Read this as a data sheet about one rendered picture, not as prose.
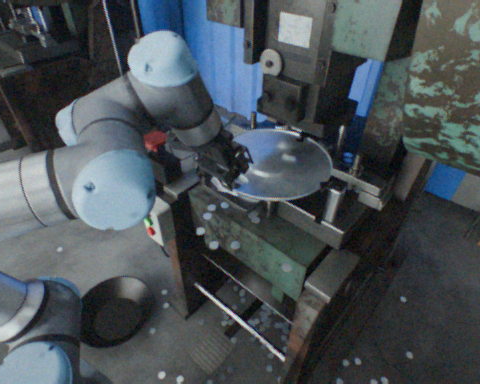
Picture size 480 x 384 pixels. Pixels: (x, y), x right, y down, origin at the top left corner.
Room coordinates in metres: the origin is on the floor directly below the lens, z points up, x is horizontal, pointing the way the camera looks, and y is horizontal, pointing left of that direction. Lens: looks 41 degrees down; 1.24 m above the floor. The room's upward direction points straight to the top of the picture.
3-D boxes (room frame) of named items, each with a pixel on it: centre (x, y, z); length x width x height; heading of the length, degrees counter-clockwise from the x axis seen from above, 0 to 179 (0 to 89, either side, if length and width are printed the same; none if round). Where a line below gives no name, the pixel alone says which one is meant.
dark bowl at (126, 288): (0.66, 0.48, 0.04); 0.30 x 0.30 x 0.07
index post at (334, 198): (0.53, -0.21, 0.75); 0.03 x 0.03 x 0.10; 48
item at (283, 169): (0.64, -0.08, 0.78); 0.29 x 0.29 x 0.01
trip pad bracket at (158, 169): (0.77, 0.22, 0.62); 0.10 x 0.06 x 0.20; 48
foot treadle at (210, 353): (0.64, -0.08, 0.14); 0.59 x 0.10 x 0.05; 138
